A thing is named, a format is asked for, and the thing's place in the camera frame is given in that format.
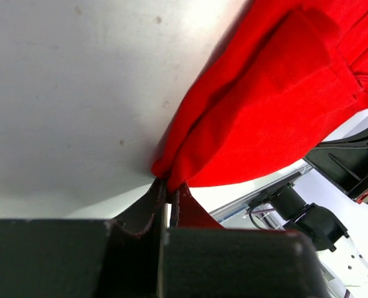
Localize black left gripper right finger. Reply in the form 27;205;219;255
170;183;223;229

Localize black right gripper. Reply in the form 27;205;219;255
305;128;368;204

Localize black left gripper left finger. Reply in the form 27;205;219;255
110;178;167;238

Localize red t shirt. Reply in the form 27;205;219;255
151;1;368;191

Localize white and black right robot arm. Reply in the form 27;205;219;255
248;128;368;297

